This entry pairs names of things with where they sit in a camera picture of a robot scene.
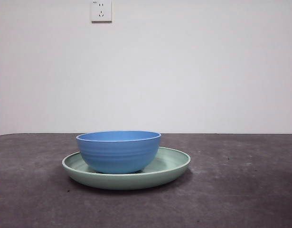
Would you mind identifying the green round plate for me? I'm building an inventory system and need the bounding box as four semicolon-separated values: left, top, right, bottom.
62;146;191;190

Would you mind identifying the white wall power socket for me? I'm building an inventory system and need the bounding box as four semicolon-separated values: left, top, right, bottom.
90;0;113;24

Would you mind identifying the blue ribbed bowl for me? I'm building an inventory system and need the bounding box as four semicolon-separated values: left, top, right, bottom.
75;130;162;174

